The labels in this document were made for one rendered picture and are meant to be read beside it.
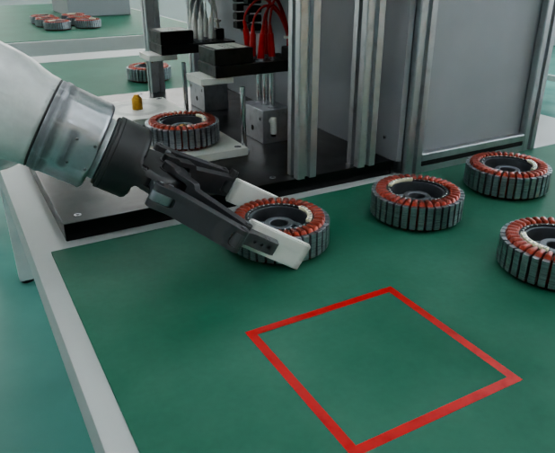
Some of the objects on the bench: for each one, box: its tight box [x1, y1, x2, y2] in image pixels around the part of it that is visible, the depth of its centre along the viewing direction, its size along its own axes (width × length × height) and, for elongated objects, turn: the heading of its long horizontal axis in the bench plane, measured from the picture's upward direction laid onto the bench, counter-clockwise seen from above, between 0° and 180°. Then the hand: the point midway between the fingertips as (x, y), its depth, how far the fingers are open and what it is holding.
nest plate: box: [150, 131, 248, 162], centre depth 91 cm, size 15×15×1 cm
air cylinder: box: [246, 99, 287, 144], centre depth 97 cm, size 5×8×6 cm
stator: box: [232, 197, 330, 264], centre depth 66 cm, size 11×11×4 cm
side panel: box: [392, 0, 555, 175], centre depth 87 cm, size 28×3×32 cm, turn 119°
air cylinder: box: [189, 81, 228, 111], centre depth 116 cm, size 5×8×6 cm
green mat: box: [51, 138, 555, 453], centre depth 61 cm, size 94×61×1 cm, turn 119°
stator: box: [127, 62, 172, 83], centre depth 152 cm, size 11×11×4 cm
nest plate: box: [110, 97, 184, 126], centre depth 111 cm, size 15×15×1 cm
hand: (277, 226), depth 65 cm, fingers closed on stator, 11 cm apart
